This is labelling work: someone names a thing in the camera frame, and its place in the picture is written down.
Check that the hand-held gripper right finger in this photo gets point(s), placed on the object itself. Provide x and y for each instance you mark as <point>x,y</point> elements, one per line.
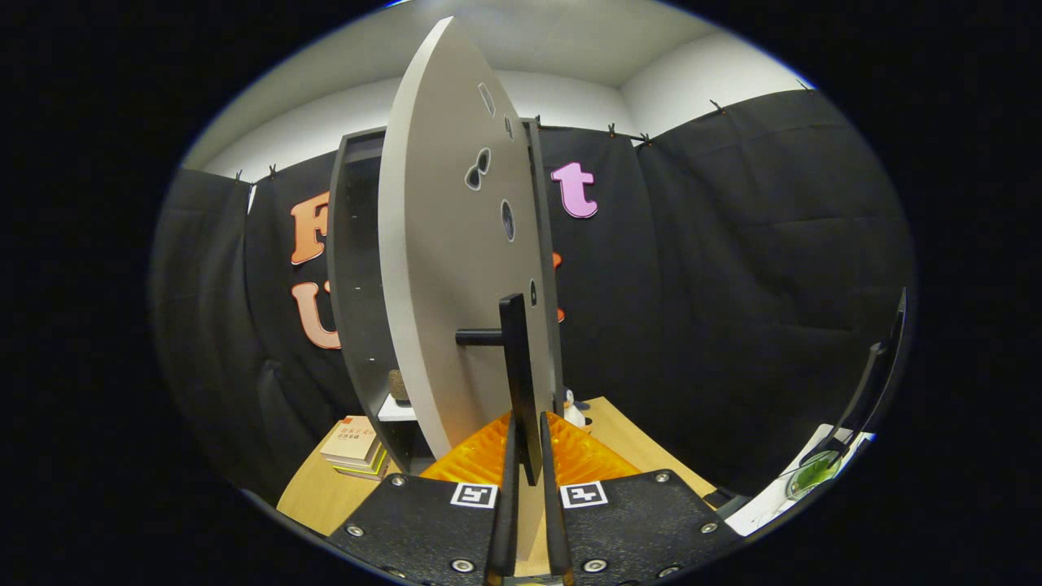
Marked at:
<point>555,529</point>

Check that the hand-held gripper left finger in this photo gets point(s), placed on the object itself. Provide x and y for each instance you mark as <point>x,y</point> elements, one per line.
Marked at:
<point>503,529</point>

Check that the brown fluffy shoe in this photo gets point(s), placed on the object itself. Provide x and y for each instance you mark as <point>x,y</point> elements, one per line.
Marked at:
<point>398,385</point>

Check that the dark grey shoe cabinet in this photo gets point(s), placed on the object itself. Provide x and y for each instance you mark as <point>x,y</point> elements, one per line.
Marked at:
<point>354,285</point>

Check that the small penguin figure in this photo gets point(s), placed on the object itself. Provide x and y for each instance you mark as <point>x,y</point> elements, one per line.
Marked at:
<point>572,404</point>

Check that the yellow-edged book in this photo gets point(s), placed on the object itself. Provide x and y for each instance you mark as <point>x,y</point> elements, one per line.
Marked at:
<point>378,464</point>

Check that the beige book red label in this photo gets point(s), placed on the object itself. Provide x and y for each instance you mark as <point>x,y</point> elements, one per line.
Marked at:
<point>350,439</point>

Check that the white side table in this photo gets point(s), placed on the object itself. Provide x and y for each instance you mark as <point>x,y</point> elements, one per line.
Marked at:
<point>773,505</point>

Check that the green-filled glass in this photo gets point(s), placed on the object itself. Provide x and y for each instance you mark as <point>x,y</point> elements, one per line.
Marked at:
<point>814,474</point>

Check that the black backdrop cloth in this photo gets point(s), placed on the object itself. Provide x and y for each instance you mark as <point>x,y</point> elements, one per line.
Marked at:
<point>733,285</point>

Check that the black metal stand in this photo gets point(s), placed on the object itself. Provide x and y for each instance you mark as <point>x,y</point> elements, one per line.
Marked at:
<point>871,374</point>

